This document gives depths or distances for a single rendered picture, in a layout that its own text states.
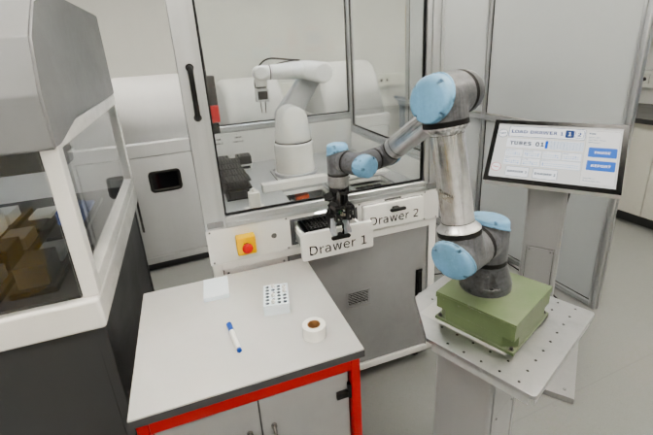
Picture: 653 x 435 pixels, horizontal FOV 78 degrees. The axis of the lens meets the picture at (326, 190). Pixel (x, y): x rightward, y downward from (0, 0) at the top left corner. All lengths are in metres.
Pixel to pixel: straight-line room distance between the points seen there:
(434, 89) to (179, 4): 0.85
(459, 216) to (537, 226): 1.07
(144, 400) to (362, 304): 1.07
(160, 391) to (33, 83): 0.84
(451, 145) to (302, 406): 0.85
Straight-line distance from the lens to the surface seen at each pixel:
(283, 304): 1.36
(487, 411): 1.50
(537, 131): 2.06
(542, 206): 2.09
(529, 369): 1.25
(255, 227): 1.60
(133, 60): 4.67
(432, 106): 1.02
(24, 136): 1.27
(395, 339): 2.18
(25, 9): 1.38
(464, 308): 1.27
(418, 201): 1.82
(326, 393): 1.33
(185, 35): 1.46
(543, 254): 2.19
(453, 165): 1.06
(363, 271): 1.87
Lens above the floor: 1.57
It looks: 20 degrees down
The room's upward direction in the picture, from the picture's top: 4 degrees counter-clockwise
